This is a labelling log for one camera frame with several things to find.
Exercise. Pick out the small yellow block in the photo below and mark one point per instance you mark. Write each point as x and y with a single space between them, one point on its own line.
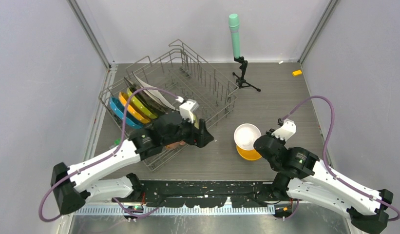
297 73

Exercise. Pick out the white bowl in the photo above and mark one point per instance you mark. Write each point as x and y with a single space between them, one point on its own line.
245 136

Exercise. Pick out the orange polka dot plate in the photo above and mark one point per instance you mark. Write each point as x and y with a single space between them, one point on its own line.
123 97

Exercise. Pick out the yellow green mug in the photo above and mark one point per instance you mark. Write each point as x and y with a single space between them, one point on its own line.
196 121

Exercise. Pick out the orange bowl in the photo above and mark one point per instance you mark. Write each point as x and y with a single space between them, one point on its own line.
251 155

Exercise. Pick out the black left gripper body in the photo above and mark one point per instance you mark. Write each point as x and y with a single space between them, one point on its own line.
186 133

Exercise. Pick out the grey wire dish rack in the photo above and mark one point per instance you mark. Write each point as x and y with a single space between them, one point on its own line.
179 72

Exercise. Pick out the blue green toy blocks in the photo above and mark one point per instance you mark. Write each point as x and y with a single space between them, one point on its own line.
117 142

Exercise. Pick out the blue polka dot plate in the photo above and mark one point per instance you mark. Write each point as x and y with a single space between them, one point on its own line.
118 110

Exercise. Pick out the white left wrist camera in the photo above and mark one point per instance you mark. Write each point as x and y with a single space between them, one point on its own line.
186 108

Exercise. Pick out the green microphone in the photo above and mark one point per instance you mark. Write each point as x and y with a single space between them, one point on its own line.
234 31

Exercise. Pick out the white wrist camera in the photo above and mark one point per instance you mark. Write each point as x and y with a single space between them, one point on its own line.
286 130
186 108

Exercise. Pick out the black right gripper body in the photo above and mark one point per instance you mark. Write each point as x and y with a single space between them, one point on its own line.
278 139

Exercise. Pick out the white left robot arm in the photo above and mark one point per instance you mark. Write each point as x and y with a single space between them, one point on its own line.
75 185

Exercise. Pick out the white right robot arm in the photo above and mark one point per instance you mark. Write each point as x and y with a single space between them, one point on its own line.
302 175

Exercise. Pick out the green polka dot plate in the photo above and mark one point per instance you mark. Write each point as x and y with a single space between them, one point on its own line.
142 107

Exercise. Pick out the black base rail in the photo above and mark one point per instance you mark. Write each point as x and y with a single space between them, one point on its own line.
205 194

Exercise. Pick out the square floral plate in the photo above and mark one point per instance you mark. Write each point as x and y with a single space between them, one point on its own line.
157 108

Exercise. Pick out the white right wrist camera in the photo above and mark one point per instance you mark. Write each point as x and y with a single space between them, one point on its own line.
286 130

